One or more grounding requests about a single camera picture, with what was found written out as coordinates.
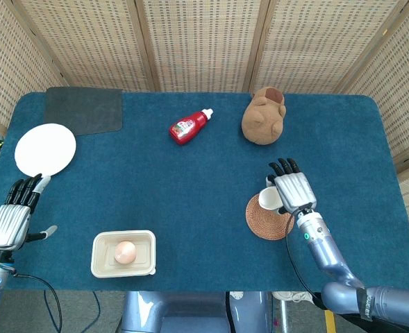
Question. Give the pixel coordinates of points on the beige rectangular food tray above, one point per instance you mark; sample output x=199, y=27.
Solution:
x=141, y=255

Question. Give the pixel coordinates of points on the white paper cup blue flower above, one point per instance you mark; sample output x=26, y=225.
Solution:
x=268, y=199

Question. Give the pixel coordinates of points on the bamboo folding screen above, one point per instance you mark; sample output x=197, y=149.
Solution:
x=204, y=41

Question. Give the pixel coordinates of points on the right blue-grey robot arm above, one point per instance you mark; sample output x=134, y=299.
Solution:
x=329, y=256

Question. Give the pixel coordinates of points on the white round plate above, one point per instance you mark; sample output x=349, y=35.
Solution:
x=45, y=149

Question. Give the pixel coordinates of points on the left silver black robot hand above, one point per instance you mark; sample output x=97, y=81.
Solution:
x=8, y=225

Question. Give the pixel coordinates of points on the dark grey rectangular mat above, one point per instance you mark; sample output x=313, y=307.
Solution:
x=86, y=109

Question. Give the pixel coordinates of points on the white shoe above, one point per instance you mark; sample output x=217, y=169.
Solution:
x=291, y=295

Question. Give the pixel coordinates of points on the blue-grey robot torso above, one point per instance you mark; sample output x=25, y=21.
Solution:
x=190, y=312

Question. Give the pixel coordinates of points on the peach coloured ball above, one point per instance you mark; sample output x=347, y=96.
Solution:
x=125, y=252

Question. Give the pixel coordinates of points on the blue table cloth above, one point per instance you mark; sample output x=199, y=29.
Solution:
x=197, y=180

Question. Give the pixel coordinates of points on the brown plush toy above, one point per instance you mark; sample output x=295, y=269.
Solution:
x=261, y=119

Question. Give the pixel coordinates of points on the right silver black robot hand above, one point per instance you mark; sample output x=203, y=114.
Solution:
x=294, y=190

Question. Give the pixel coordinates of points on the round woven rattan coaster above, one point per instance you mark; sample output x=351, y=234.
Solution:
x=266, y=225

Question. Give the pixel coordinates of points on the red bottle white cap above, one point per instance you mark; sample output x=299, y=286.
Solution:
x=187, y=127

